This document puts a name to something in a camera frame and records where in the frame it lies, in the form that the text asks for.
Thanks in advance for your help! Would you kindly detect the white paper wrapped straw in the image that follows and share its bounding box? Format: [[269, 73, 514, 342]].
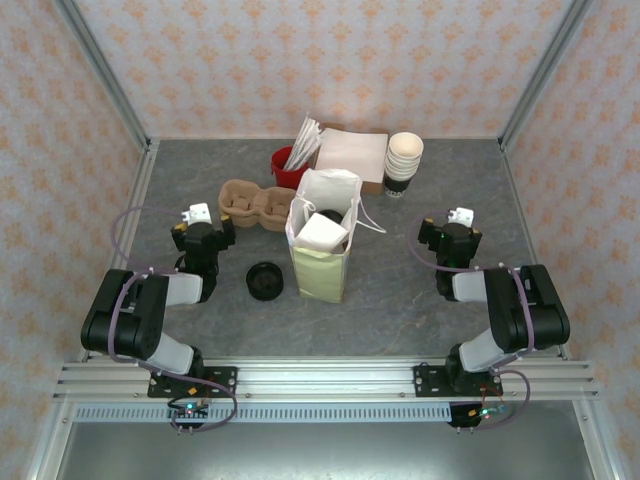
[[290, 118, 318, 170], [297, 130, 326, 169], [284, 112, 311, 170]]

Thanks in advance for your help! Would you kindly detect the red cup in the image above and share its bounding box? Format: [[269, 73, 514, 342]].
[[271, 145, 310, 191]]

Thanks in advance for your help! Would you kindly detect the white paper napkin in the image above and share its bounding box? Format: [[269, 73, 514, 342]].
[[297, 213, 350, 254]]

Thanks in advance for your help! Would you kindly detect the aluminium frame post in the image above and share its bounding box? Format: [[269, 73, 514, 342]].
[[499, 0, 594, 151], [52, 0, 153, 151]]

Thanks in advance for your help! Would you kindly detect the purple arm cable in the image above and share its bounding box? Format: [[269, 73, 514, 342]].
[[409, 209, 539, 431], [107, 205, 239, 431]]

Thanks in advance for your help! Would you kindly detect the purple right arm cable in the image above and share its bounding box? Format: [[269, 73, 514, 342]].
[[409, 209, 539, 431]]

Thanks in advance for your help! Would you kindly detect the slotted white cable duct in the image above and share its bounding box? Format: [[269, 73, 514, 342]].
[[73, 403, 454, 425]]

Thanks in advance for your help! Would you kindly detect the black printed paper cup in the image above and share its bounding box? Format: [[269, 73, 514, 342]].
[[383, 173, 415, 199]]

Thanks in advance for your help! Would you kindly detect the left control board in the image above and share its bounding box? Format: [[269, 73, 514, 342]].
[[167, 401, 211, 426]]

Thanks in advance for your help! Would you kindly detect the black plastic cup lid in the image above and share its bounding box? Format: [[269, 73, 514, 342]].
[[315, 208, 351, 251]]

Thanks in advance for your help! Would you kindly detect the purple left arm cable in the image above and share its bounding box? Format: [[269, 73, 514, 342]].
[[107, 205, 239, 431]]

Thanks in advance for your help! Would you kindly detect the brown cardboard napkin box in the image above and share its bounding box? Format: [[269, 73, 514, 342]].
[[313, 122, 390, 196]]

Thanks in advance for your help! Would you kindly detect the black left mount plate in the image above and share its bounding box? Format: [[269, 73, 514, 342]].
[[148, 366, 239, 399]]

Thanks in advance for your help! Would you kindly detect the stack of paper cups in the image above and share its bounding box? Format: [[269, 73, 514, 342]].
[[388, 131, 425, 165]]

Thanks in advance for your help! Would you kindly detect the control board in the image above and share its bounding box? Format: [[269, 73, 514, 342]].
[[452, 403, 501, 429], [167, 401, 211, 426]]

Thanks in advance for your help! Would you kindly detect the right control board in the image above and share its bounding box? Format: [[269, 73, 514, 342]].
[[452, 403, 501, 429]]

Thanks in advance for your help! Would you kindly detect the black mount plate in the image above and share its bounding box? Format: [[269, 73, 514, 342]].
[[413, 364, 454, 399], [148, 366, 239, 399]]

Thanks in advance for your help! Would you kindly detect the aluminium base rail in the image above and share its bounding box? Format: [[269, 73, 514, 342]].
[[53, 357, 599, 401]]

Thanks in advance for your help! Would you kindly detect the black right mount plate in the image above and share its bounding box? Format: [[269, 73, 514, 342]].
[[413, 364, 454, 399]]

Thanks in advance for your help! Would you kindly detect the black cup lid stack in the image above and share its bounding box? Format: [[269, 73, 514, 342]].
[[245, 260, 285, 301]]

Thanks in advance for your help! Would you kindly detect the printed white paper bag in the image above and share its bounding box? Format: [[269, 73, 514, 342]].
[[284, 168, 388, 304]]

